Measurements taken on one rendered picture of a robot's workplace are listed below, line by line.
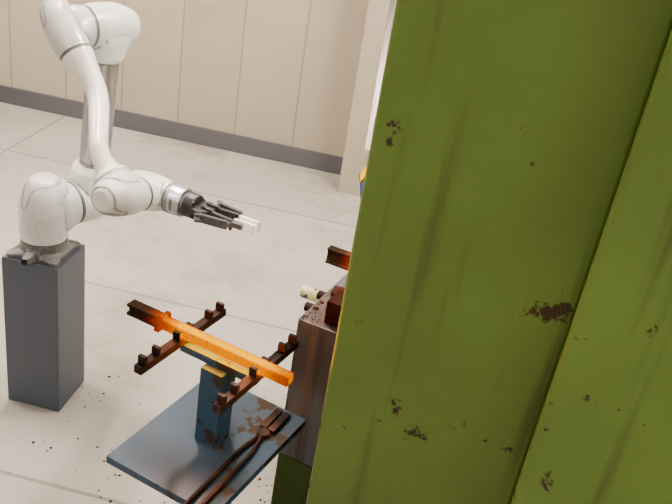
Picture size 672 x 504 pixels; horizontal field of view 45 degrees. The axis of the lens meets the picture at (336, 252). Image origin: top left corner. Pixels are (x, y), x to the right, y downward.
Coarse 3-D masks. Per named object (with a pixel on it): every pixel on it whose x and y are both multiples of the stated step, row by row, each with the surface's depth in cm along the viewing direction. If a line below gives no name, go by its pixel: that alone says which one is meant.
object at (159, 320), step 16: (128, 304) 190; (144, 304) 191; (144, 320) 189; (160, 320) 186; (176, 320) 187; (192, 336) 183; (208, 336) 184; (224, 352) 180; (240, 352) 180; (272, 368) 177; (288, 384) 176
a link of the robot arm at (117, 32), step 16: (96, 16) 242; (112, 16) 246; (128, 16) 251; (112, 32) 247; (128, 32) 252; (96, 48) 249; (112, 48) 250; (128, 48) 256; (112, 64) 255; (112, 80) 259; (112, 96) 262; (112, 112) 266; (112, 128) 270; (80, 144) 272; (80, 160) 273; (80, 176) 272; (80, 192) 272
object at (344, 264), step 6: (330, 246) 219; (330, 252) 218; (336, 252) 217; (342, 252) 217; (348, 252) 217; (330, 258) 219; (336, 258) 218; (342, 258) 217; (348, 258) 216; (330, 264) 219; (336, 264) 218; (342, 264) 218; (348, 264) 217
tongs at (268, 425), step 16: (272, 416) 202; (288, 416) 204; (272, 432) 198; (240, 448) 191; (256, 448) 192; (224, 464) 185; (240, 464) 186; (208, 480) 180; (224, 480) 181; (192, 496) 175; (208, 496) 176
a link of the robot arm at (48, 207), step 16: (32, 176) 263; (48, 176) 264; (32, 192) 260; (48, 192) 260; (64, 192) 264; (32, 208) 260; (48, 208) 261; (64, 208) 266; (80, 208) 271; (32, 224) 262; (48, 224) 263; (64, 224) 268; (32, 240) 265; (48, 240) 266; (64, 240) 272
